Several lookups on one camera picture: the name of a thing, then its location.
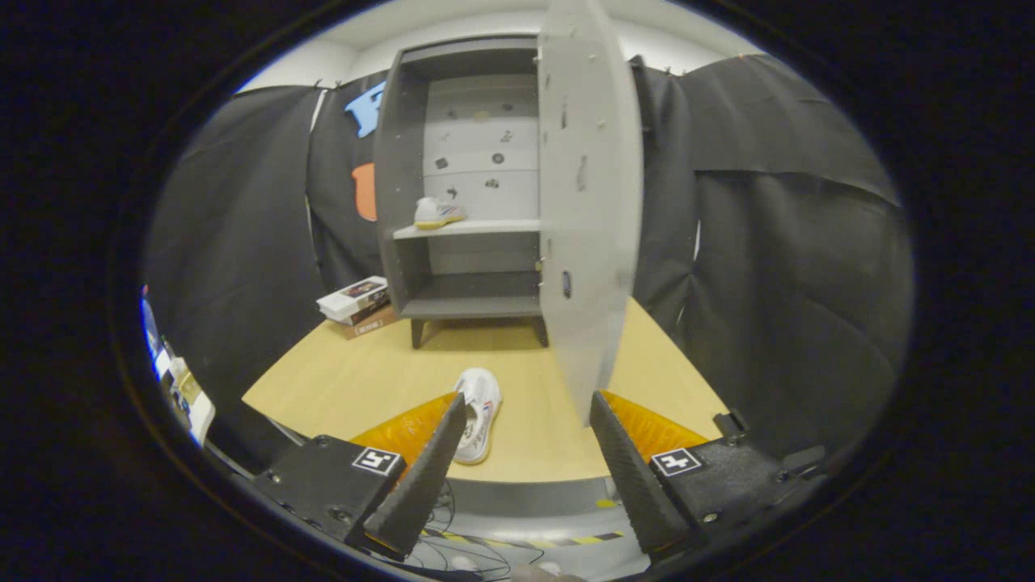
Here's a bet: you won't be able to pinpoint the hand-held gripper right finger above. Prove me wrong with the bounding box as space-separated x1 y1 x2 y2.
589 390 827 565

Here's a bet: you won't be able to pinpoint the white mesh shoe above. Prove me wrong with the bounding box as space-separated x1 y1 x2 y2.
451 368 503 466

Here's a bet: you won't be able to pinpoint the brown book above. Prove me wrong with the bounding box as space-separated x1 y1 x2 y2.
336 306 403 340

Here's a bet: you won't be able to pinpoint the black table clamp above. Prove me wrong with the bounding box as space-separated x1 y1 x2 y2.
712 411 751 444

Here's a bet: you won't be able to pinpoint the black backdrop cloth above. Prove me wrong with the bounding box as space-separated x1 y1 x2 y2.
146 53 915 462

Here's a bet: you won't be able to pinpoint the grey shoe cabinet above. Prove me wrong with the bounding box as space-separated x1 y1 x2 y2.
374 36 551 350

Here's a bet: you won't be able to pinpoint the white shoe with yellow sole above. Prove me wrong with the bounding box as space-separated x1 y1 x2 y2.
413 196 467 231

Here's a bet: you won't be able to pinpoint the black floor cables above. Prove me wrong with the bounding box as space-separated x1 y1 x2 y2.
404 481 547 581

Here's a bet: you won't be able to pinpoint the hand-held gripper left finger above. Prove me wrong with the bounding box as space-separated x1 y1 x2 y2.
247 392 468 563

